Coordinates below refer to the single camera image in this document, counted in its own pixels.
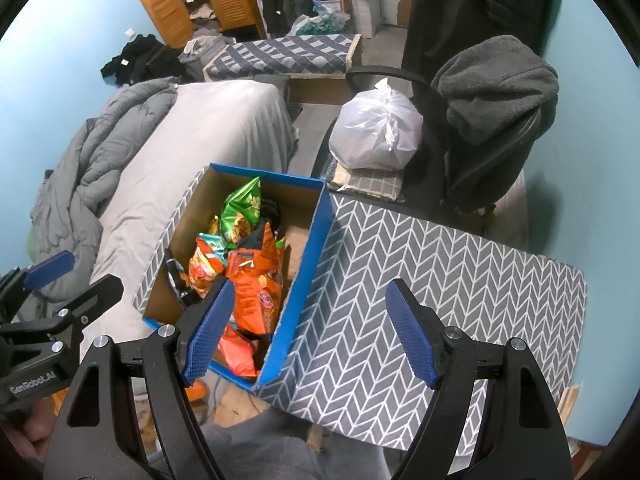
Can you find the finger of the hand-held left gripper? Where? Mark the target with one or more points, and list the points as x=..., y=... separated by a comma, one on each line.
x=47, y=267
x=95, y=297

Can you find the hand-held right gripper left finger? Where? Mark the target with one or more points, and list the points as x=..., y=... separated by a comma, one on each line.
x=210, y=330

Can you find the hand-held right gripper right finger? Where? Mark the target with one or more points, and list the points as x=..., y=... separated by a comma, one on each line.
x=410, y=335

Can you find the small red snack packet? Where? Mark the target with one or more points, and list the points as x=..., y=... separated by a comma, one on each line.
x=240, y=352

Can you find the orange noodle snack packet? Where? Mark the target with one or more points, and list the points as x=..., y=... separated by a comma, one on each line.
x=205, y=272

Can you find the large red-orange snack packet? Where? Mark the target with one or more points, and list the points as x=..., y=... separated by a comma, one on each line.
x=252, y=290

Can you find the teal snack packet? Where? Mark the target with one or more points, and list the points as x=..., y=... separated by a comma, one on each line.
x=212, y=242

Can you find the blue-rimmed cardboard box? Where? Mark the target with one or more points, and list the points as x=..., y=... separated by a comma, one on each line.
x=300, y=280

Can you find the yellow snack bar packet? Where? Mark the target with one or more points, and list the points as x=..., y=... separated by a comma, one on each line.
x=216, y=225

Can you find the green and orange snack packet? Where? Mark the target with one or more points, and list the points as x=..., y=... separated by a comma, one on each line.
x=240, y=210

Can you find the black snack packet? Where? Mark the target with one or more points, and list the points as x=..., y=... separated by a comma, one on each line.
x=270, y=212

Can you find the person's left hand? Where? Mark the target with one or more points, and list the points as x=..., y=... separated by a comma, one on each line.
x=37, y=430

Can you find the orange floor item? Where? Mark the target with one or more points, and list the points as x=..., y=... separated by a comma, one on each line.
x=199, y=391

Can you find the grey herringbone tablecloth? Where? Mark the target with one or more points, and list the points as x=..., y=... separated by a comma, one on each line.
x=400, y=240

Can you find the grey comforter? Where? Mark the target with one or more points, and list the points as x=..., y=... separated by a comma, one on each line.
x=95, y=170

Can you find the person's grey pants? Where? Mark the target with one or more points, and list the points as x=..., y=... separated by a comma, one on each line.
x=270, y=445

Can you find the black office chair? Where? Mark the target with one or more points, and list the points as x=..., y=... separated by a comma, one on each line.
x=430, y=180

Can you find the grey checked cushion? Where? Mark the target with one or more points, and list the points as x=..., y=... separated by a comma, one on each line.
x=372, y=182

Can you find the bed with grey sheet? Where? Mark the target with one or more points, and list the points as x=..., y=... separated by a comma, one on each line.
x=200, y=160

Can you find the white plastic bag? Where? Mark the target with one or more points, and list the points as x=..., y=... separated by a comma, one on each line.
x=375, y=130

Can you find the pile of black clothes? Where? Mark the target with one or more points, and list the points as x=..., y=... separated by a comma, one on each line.
x=137, y=60

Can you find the grey fleece jacket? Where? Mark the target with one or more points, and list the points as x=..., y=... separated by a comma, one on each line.
x=495, y=90

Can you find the grey clothes heap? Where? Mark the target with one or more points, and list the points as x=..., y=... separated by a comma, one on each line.
x=205, y=52

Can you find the clear bag with green contents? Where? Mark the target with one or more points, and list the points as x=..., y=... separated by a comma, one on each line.
x=320, y=24

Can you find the black puffer jacket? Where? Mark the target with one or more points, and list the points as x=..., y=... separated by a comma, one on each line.
x=475, y=5

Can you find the wooden bed frame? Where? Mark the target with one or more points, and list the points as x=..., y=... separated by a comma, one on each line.
x=320, y=87

